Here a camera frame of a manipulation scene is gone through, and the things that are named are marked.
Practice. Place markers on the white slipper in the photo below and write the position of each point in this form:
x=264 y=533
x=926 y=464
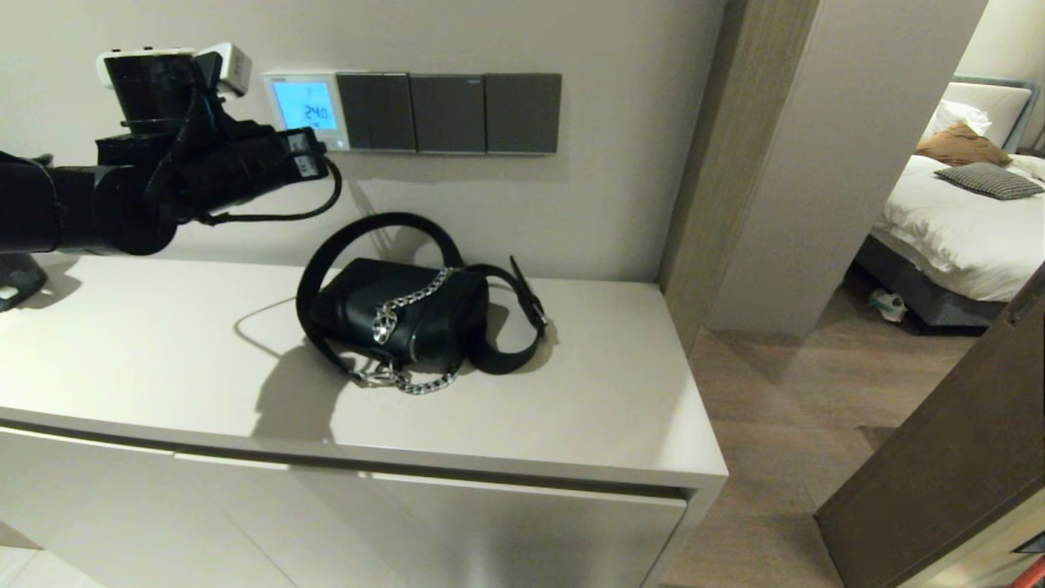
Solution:
x=888 y=306

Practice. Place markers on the brown cushion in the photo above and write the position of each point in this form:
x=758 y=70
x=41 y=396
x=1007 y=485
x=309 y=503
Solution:
x=962 y=147

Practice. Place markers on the dark brown door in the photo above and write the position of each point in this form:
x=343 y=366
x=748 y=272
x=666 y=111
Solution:
x=939 y=474

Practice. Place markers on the wood veneer door jamb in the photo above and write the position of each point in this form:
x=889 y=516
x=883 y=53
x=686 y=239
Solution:
x=718 y=163

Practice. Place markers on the white duvet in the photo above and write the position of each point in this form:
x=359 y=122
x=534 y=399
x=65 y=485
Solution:
x=955 y=234

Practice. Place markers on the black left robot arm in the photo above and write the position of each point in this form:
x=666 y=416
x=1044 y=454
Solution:
x=65 y=204

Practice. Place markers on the black curved object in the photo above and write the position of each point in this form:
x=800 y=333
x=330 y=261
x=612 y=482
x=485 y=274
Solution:
x=16 y=282

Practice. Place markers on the red object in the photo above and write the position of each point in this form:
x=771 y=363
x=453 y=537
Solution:
x=1035 y=578

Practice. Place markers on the white cabinet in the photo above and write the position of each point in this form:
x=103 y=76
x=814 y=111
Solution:
x=163 y=359

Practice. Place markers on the houndstooth patterned cushion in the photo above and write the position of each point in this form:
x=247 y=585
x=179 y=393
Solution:
x=988 y=180

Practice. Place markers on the grey single wall switch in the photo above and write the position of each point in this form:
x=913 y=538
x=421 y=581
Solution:
x=447 y=113
x=522 y=113

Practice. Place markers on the grey triple rocker wall switch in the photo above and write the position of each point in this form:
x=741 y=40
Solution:
x=375 y=112

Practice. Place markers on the white cabinet door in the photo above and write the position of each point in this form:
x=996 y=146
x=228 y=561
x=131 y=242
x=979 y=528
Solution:
x=98 y=510
x=457 y=539

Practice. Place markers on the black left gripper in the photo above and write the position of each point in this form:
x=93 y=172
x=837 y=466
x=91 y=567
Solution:
x=233 y=163

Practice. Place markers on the white wall thermostat panel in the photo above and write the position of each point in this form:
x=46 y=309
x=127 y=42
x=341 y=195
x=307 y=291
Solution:
x=306 y=106

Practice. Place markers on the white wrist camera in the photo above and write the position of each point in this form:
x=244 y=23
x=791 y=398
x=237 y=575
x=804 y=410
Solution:
x=226 y=69

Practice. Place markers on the small white pillow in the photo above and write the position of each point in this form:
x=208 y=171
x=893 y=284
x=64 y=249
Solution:
x=951 y=116

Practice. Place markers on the bed with grey headboard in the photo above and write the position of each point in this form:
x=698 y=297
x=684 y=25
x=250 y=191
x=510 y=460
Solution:
x=939 y=294

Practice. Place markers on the large white pillow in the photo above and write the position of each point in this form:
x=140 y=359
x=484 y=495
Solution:
x=1000 y=102

